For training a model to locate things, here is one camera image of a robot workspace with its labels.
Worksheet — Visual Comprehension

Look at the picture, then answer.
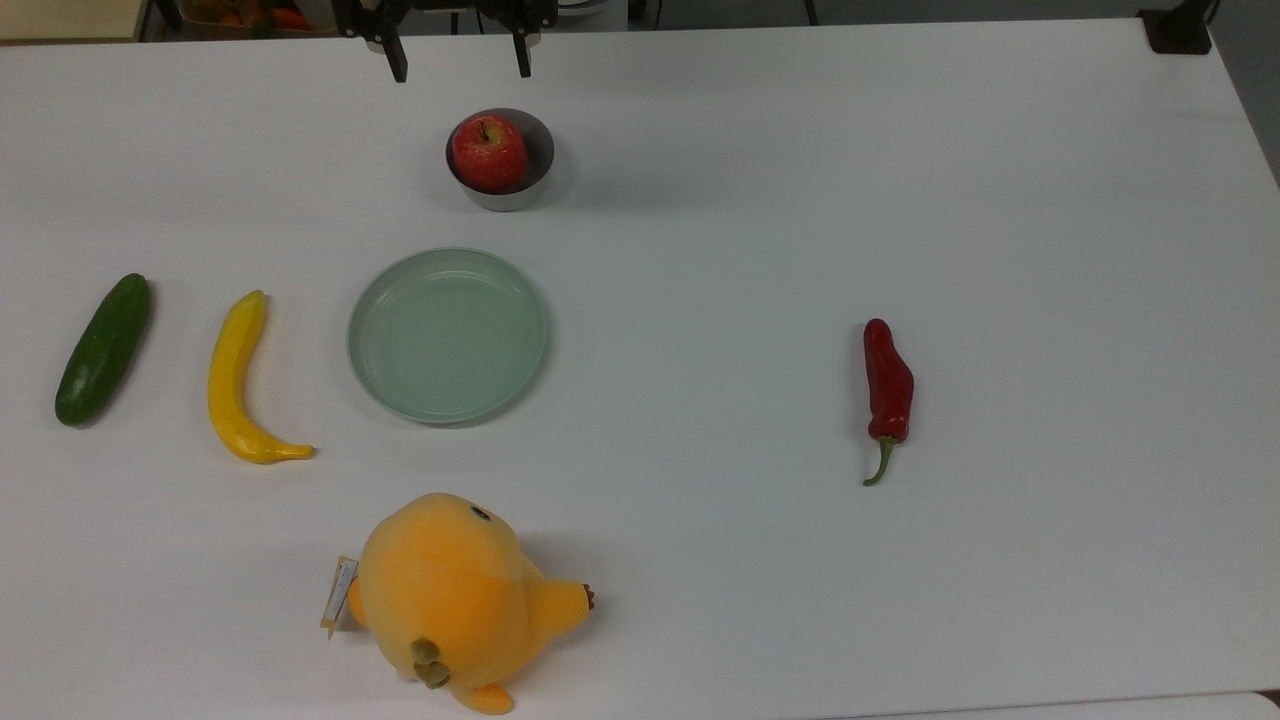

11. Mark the pale green plastic plate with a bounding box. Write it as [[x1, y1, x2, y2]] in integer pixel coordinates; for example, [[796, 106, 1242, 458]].
[[346, 247, 550, 426]]

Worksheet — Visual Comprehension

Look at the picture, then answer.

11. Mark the crate of toy vegetables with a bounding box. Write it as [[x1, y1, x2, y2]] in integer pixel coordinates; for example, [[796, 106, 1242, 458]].
[[178, 0, 323, 37]]

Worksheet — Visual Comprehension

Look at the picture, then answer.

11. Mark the red chili pepper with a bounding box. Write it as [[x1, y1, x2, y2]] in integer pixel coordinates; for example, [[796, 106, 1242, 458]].
[[862, 318, 916, 488]]

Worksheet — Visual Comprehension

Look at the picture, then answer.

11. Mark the orange plush chick toy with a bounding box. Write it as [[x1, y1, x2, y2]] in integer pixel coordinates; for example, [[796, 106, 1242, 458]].
[[320, 491, 597, 717]]

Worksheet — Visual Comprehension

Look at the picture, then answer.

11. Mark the black clamp mount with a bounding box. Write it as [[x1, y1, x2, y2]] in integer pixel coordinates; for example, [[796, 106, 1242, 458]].
[[1138, 0, 1223, 56]]

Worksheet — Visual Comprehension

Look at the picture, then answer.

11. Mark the yellow banana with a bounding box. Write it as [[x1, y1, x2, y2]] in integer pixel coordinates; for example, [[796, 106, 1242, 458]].
[[207, 290, 316, 465]]

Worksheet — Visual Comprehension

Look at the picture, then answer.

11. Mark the red apple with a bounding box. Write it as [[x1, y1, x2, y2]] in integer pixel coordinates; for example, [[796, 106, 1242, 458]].
[[452, 113, 529, 194]]

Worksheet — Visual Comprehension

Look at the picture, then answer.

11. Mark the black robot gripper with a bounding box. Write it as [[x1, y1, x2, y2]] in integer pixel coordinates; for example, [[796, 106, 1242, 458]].
[[333, 0, 559, 85]]

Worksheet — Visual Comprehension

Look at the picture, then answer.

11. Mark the green cucumber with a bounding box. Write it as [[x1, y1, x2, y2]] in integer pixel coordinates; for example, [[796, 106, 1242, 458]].
[[54, 272, 153, 429]]

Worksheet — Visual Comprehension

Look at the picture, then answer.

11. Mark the small steel bowl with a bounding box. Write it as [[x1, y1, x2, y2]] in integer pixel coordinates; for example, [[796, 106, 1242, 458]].
[[445, 107, 557, 213]]

